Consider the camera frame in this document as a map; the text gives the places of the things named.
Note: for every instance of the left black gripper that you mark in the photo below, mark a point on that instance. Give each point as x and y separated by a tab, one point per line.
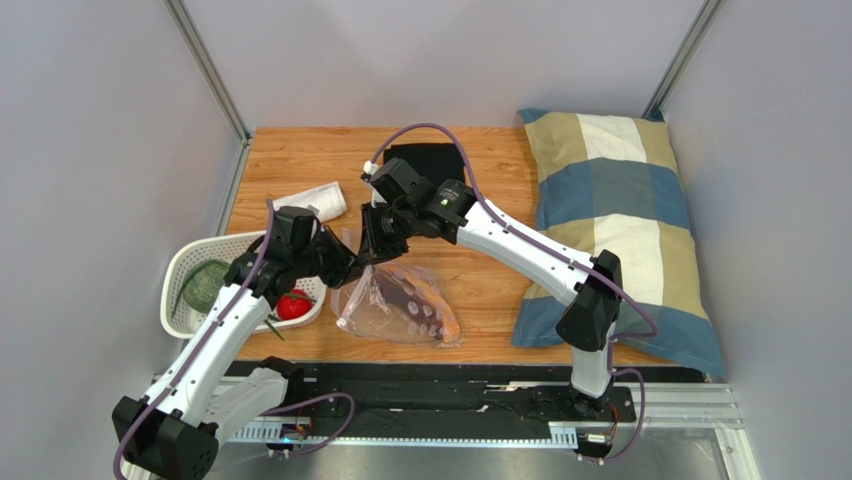
341	272

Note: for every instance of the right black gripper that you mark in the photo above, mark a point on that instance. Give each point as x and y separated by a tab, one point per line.
376	234

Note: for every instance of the clear zip top bag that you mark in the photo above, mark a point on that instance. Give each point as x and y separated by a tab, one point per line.
361	312

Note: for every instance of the red fake apple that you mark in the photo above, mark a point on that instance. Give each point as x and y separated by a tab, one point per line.
294	305

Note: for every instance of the orange fake carrot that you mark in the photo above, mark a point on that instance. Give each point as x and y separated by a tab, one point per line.
417	295

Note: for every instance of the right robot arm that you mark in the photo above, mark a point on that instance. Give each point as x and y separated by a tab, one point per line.
587	286

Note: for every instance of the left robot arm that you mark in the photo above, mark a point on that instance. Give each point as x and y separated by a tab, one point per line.
176	429

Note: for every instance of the white rolled towel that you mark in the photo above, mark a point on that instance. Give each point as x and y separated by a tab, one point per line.
326	201

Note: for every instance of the black folded cloth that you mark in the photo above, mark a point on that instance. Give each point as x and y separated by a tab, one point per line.
436	161

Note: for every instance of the white perforated plastic basket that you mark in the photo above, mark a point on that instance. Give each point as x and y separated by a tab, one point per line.
182	322

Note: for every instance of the plaid pillow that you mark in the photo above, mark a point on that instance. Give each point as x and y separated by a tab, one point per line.
611	183

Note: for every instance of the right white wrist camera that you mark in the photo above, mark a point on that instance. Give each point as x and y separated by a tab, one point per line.
368	171

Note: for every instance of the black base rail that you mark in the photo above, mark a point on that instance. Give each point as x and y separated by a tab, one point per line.
497	406

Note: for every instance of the left aluminium frame post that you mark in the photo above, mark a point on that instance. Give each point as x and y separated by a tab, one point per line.
206	64

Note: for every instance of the aluminium frame post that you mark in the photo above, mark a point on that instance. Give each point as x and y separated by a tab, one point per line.
206	64
683	55

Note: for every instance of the right aluminium frame post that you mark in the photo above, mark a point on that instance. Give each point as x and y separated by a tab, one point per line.
683	55

